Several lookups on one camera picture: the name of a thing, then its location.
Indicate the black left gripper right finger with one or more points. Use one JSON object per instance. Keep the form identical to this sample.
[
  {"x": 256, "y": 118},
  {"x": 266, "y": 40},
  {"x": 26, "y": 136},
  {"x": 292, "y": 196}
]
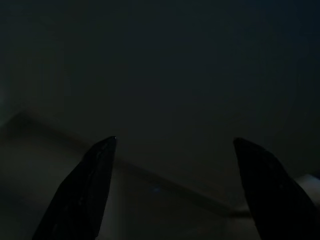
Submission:
[{"x": 275, "y": 200}]

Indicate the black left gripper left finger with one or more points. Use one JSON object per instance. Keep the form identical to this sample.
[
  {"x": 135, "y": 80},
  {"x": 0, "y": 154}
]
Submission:
[{"x": 80, "y": 195}]

